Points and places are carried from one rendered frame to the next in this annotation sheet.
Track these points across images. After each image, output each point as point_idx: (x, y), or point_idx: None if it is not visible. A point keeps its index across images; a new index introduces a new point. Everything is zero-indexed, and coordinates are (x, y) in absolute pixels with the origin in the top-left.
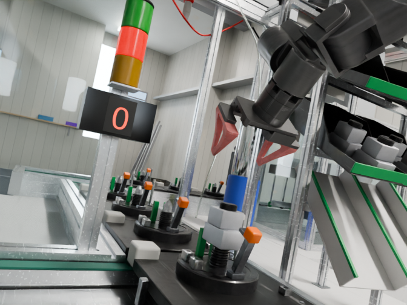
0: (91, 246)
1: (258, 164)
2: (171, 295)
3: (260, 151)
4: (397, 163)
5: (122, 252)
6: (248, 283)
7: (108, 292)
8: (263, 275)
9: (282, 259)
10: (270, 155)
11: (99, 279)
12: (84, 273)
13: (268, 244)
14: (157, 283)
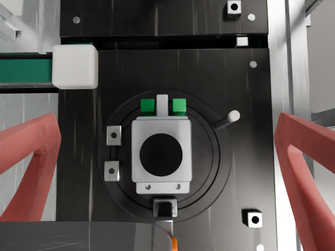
0: (3, 38)
1: (275, 139)
2: (66, 214)
3: (298, 125)
4: None
5: (58, 40)
6: (179, 222)
7: (45, 104)
8: (263, 148)
9: None
10: (297, 207)
11: (30, 85)
12: (5, 84)
13: None
14: (59, 180)
